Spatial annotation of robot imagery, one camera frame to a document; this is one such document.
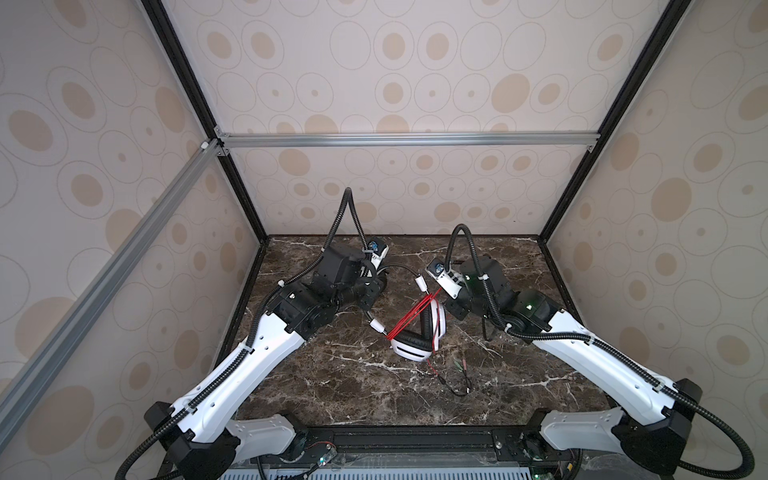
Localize black corner post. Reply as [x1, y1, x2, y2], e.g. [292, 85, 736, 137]
[538, 0, 693, 247]
[140, 0, 269, 243]

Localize left black corner post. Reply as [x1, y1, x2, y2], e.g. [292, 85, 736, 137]
[140, 0, 269, 243]

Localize horizontal aluminium rail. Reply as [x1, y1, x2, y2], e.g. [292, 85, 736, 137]
[220, 131, 600, 149]

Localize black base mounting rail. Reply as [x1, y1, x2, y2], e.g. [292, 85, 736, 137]
[157, 424, 674, 480]

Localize white black headphones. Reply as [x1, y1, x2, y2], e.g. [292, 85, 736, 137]
[365, 265, 447, 362]

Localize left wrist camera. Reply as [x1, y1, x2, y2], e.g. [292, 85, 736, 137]
[363, 237, 389, 271]

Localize right black corner post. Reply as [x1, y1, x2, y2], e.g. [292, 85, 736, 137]
[538, 0, 693, 247]

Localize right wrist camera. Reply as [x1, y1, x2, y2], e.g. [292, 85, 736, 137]
[425, 258, 466, 299]

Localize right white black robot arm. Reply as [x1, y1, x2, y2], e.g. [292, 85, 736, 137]
[428, 224, 755, 479]

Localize red headphone cable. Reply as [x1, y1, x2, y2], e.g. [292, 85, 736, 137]
[386, 287, 475, 398]

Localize diagonal aluminium rail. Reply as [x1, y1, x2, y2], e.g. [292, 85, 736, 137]
[1, 138, 222, 449]

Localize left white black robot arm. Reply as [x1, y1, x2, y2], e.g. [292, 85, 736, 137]
[115, 188, 386, 479]

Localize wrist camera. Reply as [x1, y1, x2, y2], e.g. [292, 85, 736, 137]
[425, 258, 466, 299]
[363, 237, 389, 271]

